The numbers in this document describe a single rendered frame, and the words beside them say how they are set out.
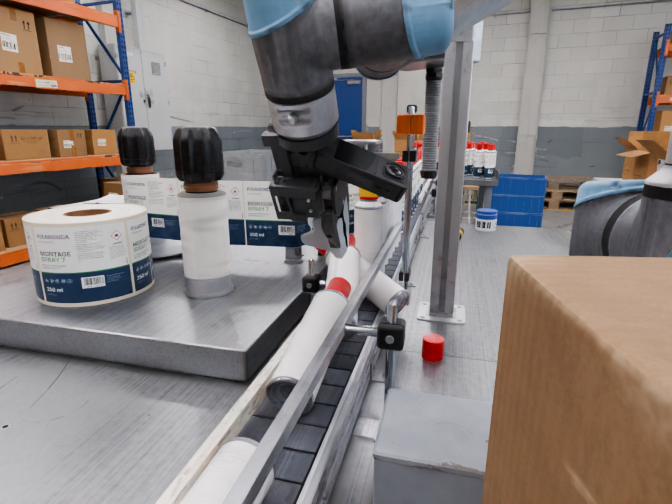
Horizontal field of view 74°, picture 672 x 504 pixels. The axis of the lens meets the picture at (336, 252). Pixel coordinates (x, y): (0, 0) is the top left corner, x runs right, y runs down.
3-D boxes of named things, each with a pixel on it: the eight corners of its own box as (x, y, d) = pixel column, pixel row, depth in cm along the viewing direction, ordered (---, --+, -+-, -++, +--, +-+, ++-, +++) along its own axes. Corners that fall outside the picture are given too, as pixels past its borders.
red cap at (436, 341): (445, 354, 70) (447, 334, 69) (440, 363, 67) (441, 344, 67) (424, 349, 72) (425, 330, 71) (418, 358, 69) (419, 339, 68)
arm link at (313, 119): (341, 72, 49) (323, 108, 44) (345, 110, 52) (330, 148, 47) (277, 74, 51) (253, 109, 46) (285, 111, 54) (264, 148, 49)
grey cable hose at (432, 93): (420, 177, 94) (425, 70, 88) (437, 177, 93) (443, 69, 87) (419, 178, 90) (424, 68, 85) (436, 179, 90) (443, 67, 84)
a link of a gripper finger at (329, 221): (333, 231, 62) (324, 180, 56) (345, 231, 62) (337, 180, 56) (325, 255, 59) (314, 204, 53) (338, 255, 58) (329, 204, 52)
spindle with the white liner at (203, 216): (201, 280, 89) (187, 125, 81) (242, 284, 87) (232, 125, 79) (174, 296, 81) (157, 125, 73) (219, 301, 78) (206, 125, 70)
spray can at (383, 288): (385, 306, 70) (306, 241, 82) (389, 322, 74) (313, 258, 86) (408, 285, 71) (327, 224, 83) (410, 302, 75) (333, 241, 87)
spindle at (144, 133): (144, 236, 120) (131, 126, 112) (173, 239, 118) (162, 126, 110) (121, 245, 111) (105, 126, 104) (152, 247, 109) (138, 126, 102)
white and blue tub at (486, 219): (470, 228, 158) (472, 209, 156) (485, 226, 161) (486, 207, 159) (485, 232, 152) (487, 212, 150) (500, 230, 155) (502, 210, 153)
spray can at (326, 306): (294, 422, 48) (343, 306, 65) (322, 402, 45) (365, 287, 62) (256, 393, 47) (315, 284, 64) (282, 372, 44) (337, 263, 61)
